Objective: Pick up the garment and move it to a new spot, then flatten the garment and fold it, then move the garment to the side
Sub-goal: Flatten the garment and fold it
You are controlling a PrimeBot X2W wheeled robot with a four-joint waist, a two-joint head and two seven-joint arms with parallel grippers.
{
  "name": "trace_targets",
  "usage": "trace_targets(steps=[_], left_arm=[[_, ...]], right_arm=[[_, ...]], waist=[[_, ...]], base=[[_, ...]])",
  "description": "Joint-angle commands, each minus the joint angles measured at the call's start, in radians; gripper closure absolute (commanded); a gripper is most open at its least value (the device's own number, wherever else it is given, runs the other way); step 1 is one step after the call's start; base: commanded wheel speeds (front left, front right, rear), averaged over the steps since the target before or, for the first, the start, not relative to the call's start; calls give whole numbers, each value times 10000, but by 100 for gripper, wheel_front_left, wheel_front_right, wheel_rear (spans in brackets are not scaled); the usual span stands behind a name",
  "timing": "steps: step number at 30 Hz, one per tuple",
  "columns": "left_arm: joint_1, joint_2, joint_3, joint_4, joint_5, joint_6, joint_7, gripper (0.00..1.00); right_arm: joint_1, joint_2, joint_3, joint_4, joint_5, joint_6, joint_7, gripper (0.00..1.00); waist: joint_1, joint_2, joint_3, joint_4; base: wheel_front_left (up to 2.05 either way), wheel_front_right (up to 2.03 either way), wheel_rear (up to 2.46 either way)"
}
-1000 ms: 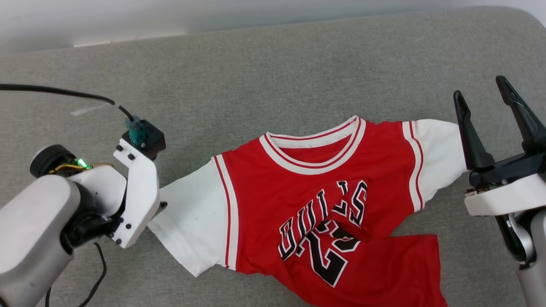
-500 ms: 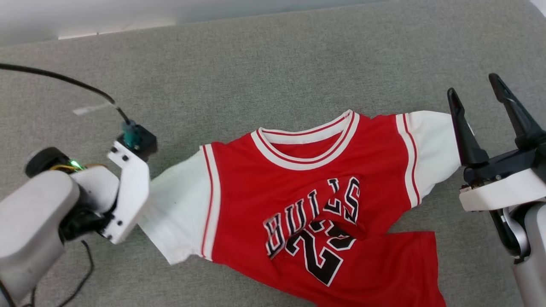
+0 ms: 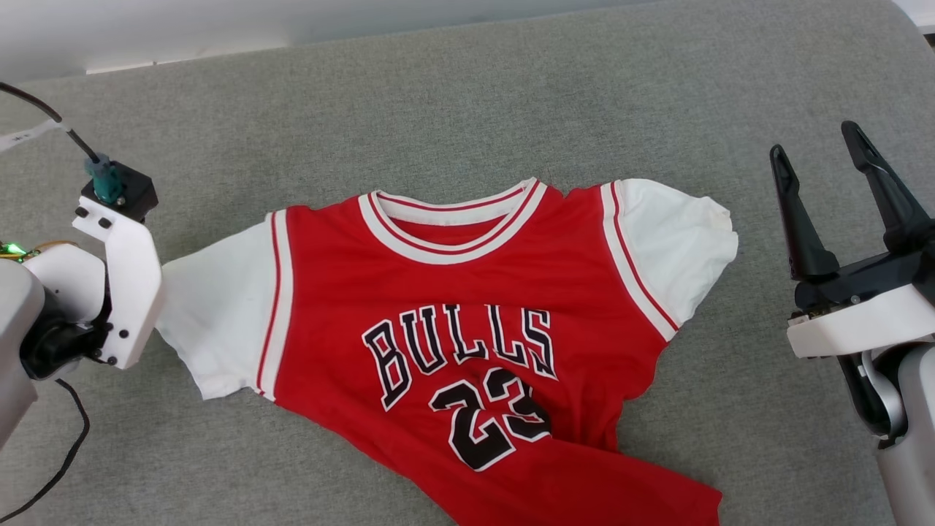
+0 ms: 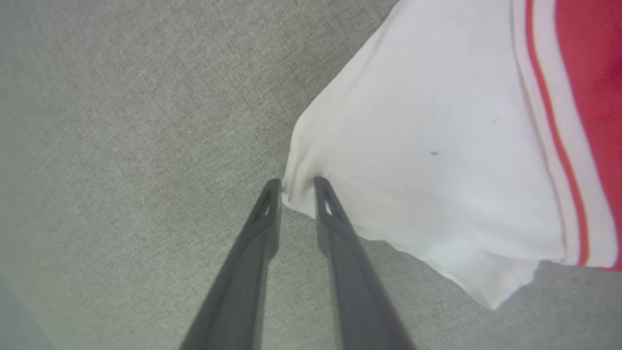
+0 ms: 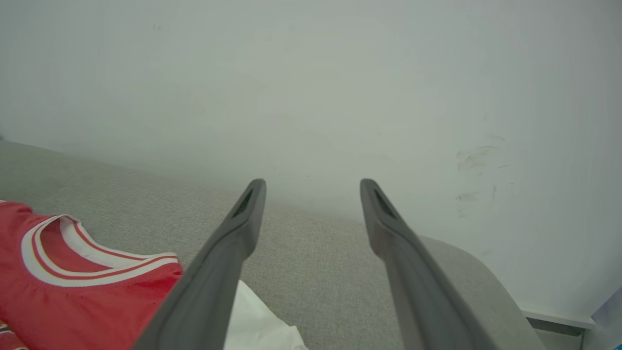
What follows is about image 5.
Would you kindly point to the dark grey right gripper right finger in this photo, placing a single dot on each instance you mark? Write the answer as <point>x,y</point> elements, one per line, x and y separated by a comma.
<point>427,296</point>

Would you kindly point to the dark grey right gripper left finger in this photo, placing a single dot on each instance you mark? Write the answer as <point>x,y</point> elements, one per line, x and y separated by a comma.
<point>209,291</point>

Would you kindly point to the red white basketball jersey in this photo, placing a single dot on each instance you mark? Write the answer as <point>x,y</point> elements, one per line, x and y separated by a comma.
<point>82,301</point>

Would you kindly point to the light blue board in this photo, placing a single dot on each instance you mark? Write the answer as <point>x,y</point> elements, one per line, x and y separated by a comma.
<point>610,321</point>

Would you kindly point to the white grey wall baseboard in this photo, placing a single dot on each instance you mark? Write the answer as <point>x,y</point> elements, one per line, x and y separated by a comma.
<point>559,322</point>

